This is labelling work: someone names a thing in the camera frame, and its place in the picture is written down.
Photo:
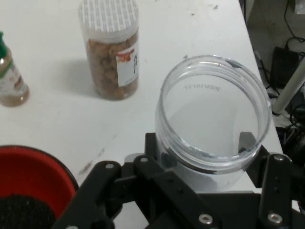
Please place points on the red bowl with black seeds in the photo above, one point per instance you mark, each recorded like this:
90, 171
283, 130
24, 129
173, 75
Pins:
35, 171

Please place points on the black power adapter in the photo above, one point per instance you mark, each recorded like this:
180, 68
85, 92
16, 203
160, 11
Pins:
284, 66

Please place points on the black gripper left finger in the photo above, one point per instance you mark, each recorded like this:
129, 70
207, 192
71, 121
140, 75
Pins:
104, 190

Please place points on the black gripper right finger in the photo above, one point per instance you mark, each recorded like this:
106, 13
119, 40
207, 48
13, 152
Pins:
276, 190

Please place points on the clear jar with black seeds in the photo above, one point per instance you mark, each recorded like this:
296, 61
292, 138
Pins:
214, 119

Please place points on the white pole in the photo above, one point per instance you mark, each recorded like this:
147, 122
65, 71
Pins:
287, 95

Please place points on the green-capped spice bottle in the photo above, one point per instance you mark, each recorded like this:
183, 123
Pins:
12, 81

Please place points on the white-lidded jar of nuts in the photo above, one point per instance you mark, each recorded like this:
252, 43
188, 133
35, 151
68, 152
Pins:
104, 71

